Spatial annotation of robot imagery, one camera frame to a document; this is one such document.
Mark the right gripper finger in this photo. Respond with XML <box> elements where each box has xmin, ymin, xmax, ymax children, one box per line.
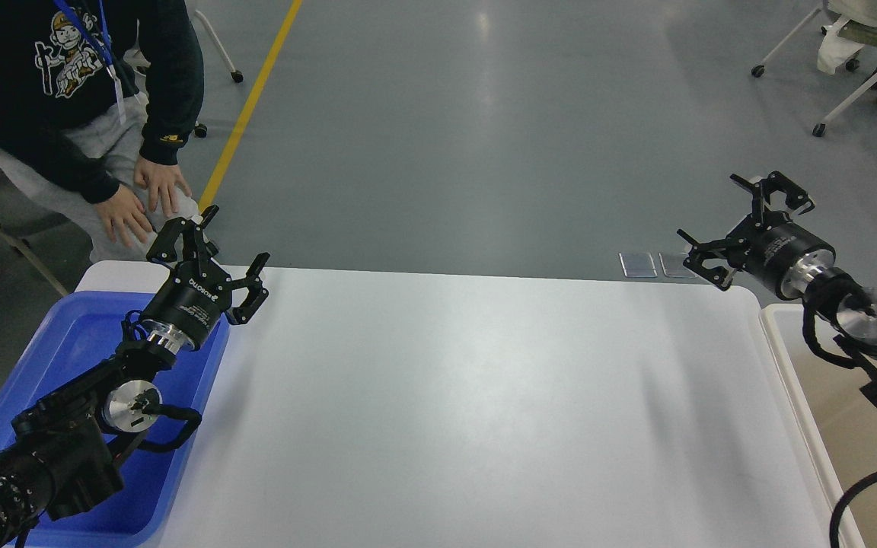
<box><xmin>678</xmin><ymin>229</ymin><xmax>749</xmax><ymax>292</ymax></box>
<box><xmin>730</xmin><ymin>171</ymin><xmax>815</xmax><ymax>229</ymax></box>

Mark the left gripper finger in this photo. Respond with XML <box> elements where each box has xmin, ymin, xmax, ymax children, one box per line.
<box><xmin>224</xmin><ymin>253</ymin><xmax>271</xmax><ymax>325</ymax></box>
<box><xmin>146</xmin><ymin>205</ymin><xmax>219</xmax><ymax>269</ymax></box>

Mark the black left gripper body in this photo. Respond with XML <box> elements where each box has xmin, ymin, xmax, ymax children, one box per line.
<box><xmin>140</xmin><ymin>263</ymin><xmax>232</xmax><ymax>354</ymax></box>

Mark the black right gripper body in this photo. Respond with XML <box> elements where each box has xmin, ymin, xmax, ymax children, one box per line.
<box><xmin>744</xmin><ymin>222</ymin><xmax>837</xmax><ymax>301</ymax></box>

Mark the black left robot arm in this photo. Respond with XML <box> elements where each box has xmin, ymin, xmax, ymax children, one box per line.
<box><xmin>0</xmin><ymin>205</ymin><xmax>269</xmax><ymax>547</ymax></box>

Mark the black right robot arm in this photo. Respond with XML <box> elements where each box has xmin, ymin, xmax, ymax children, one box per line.
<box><xmin>678</xmin><ymin>171</ymin><xmax>877</xmax><ymax>409</ymax></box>

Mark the person's right hand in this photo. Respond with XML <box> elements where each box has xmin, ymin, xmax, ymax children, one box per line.
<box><xmin>93</xmin><ymin>184</ymin><xmax>153</xmax><ymax>247</ymax></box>

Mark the person's left hand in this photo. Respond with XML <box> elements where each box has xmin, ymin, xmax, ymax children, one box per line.
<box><xmin>133</xmin><ymin>156</ymin><xmax>192</xmax><ymax>218</ymax></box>

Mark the right floor plate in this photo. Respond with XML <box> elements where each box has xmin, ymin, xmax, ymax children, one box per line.
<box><xmin>659</xmin><ymin>252</ymin><xmax>697</xmax><ymax>279</ymax></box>

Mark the floor plate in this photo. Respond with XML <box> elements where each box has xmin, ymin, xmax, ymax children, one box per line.
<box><xmin>659</xmin><ymin>252</ymin><xmax>697</xmax><ymax>279</ymax></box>
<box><xmin>619</xmin><ymin>252</ymin><xmax>659</xmax><ymax>279</ymax></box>

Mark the left floor plate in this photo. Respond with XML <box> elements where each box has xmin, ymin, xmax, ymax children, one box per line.
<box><xmin>619</xmin><ymin>252</ymin><xmax>659</xmax><ymax>279</ymax></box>

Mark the blue plastic bin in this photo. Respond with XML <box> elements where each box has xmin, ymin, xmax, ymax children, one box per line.
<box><xmin>0</xmin><ymin>292</ymin><xmax>229</xmax><ymax>547</ymax></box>

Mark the grey office chair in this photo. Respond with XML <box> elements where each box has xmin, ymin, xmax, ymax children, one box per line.
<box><xmin>191</xmin><ymin>9</ymin><xmax>244</xmax><ymax>139</ymax></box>

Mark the seated person in black hoodie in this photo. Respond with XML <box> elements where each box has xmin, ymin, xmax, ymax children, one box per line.
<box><xmin>0</xmin><ymin>1</ymin><xmax>204</xmax><ymax>263</ymax></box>

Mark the white chair with clothes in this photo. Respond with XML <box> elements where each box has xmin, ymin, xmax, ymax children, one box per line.
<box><xmin>751</xmin><ymin>1</ymin><xmax>877</xmax><ymax>138</ymax></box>

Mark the white plastic bin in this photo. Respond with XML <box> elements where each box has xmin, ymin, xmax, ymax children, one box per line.
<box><xmin>760</xmin><ymin>304</ymin><xmax>877</xmax><ymax>547</ymax></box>

